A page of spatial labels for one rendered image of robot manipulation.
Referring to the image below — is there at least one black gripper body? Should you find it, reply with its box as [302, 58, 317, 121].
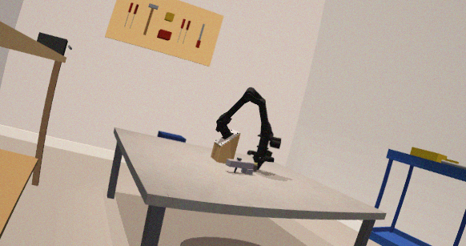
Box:
[247, 144, 274, 163]

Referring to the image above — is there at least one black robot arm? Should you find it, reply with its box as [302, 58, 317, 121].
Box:
[215, 87, 281, 149]

